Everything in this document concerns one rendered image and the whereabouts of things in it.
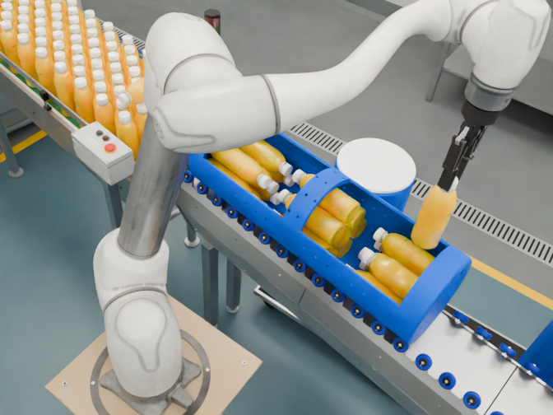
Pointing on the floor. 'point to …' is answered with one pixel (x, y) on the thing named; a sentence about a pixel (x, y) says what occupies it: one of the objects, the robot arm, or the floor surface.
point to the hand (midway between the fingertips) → (453, 173)
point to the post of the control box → (113, 203)
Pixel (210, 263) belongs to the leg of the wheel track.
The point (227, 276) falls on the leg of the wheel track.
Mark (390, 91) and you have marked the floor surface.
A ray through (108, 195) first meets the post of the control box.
